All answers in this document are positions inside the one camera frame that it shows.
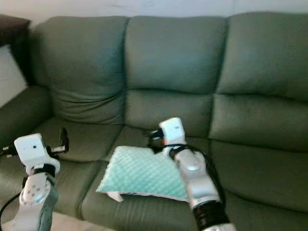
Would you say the teal dotted pillow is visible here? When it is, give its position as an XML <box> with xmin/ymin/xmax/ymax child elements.
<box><xmin>96</xmin><ymin>145</ymin><xmax>189</xmax><ymax>203</ymax></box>

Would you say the green leather sofa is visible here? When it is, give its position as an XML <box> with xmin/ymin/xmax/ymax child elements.
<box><xmin>0</xmin><ymin>11</ymin><xmax>308</xmax><ymax>231</ymax></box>

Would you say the dark brown cloth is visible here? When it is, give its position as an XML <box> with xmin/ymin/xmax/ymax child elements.
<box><xmin>0</xmin><ymin>13</ymin><xmax>32</xmax><ymax>49</ymax></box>

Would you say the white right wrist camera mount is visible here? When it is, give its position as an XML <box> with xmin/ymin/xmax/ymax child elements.
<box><xmin>159</xmin><ymin>117</ymin><xmax>187</xmax><ymax>146</ymax></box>

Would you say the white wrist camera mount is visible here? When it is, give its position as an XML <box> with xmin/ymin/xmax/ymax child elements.
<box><xmin>13</xmin><ymin>133</ymin><xmax>61</xmax><ymax>174</ymax></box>
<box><xmin>159</xmin><ymin>117</ymin><xmax>187</xmax><ymax>146</ymax></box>

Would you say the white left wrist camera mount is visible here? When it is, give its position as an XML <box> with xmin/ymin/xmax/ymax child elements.
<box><xmin>13</xmin><ymin>133</ymin><xmax>61</xmax><ymax>174</ymax></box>

